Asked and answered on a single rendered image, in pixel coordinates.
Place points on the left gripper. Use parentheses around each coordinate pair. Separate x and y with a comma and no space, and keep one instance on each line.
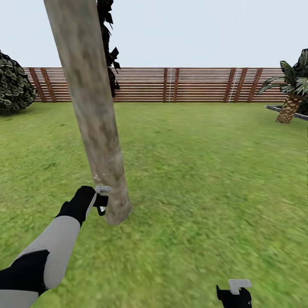
(102,200)

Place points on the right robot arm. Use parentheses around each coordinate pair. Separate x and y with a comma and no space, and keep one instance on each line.
(237,296)

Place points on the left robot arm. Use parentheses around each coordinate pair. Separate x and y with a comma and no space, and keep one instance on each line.
(41,266)

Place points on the pesticide atomizer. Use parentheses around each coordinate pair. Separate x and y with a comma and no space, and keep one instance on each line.
(101,210)

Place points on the tree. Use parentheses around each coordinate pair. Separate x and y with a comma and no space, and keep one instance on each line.
(77,34)
(103,7)

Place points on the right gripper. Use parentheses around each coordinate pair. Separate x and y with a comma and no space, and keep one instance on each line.
(229,300)

